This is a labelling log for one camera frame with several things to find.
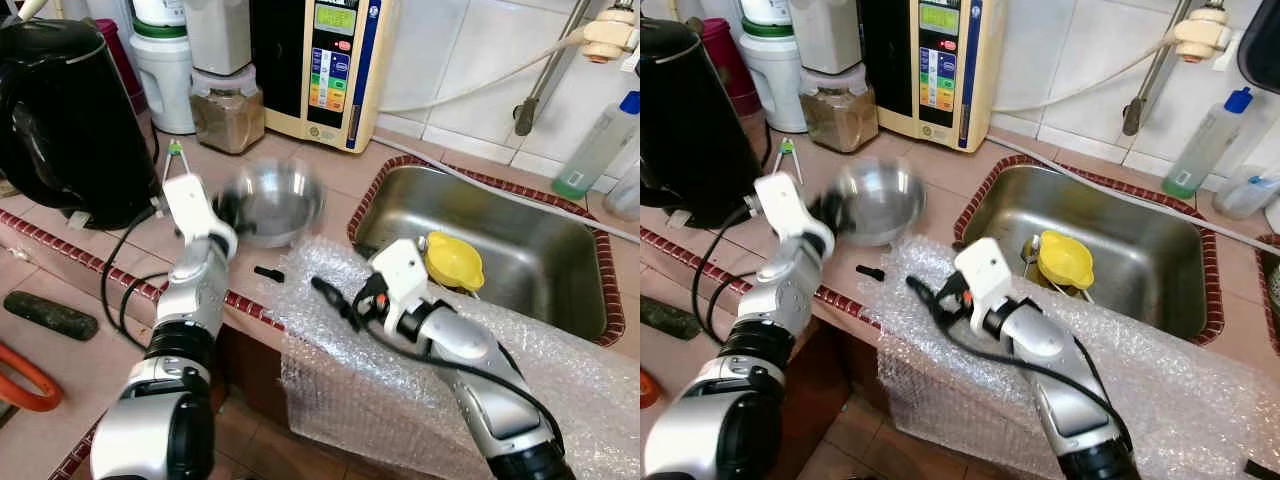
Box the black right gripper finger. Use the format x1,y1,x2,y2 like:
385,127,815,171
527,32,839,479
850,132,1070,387
906,275,946,316
311,277,359,331

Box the metal faucet pipe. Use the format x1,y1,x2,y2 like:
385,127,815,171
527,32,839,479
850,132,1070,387
511,0,593,138
1119,0,1193,138

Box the clear plastic bottle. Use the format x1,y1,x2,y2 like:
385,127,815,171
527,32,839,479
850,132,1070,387
602,158,641,224
1209,163,1280,222

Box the dark green cylindrical object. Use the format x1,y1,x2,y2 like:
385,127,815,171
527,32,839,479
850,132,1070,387
2,289,102,344
640,294,692,342

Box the white container green lid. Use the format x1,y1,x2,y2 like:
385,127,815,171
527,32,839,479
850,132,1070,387
737,0,810,137
127,0,199,137

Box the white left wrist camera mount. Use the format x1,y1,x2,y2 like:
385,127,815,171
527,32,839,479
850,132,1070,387
161,172,240,264
752,171,837,264

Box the shallow steel dish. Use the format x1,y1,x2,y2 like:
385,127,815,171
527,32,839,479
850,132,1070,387
834,157,927,250
224,157,327,250

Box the large steel sink basin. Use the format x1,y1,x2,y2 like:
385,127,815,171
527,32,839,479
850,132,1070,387
350,163,623,343
955,163,1225,343

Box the cream water ionizer appliance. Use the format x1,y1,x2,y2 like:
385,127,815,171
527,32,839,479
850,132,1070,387
249,0,402,154
857,0,1010,154

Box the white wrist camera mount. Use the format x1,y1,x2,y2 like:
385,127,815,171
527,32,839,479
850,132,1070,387
161,172,240,264
952,237,1017,338
752,171,837,264
367,237,434,341

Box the cream flexible hose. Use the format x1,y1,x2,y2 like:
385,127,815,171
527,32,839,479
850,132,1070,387
988,22,1193,114
378,22,603,114

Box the steel fork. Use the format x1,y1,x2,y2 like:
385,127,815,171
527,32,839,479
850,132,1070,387
1019,235,1048,280

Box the clear jar brown powder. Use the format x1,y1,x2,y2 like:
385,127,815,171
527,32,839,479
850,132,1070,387
797,63,880,157
189,63,267,157

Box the white counter tube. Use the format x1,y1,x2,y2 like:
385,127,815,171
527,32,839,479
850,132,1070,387
983,133,1280,248
373,133,641,248

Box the clear bottle blue cap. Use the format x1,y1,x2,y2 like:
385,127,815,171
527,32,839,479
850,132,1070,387
551,89,641,202
1159,86,1257,200

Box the grey white canister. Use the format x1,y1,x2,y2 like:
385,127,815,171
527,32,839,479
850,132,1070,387
182,0,254,77
787,0,864,77

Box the black electric kettle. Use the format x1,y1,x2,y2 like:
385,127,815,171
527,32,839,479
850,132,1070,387
0,15,163,233
640,15,768,233

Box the magenta plastic cup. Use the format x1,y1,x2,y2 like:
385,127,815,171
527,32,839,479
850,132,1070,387
699,18,763,118
95,18,151,118

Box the small green white tongs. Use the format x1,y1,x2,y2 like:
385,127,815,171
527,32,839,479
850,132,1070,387
771,137,802,188
162,139,194,188

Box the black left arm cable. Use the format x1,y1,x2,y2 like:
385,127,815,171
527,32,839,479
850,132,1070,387
689,203,763,348
100,203,173,353

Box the dark hanging pan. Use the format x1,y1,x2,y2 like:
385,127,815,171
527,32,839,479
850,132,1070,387
1234,0,1280,97

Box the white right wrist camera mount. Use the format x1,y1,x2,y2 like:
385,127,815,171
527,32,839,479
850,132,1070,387
367,237,434,341
952,237,1017,338

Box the clear bubble wrap sheet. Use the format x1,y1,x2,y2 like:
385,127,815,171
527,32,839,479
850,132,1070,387
863,233,1280,480
260,233,641,480

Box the cream faucet filter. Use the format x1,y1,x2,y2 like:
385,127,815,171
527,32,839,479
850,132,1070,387
582,4,641,64
1171,4,1233,64

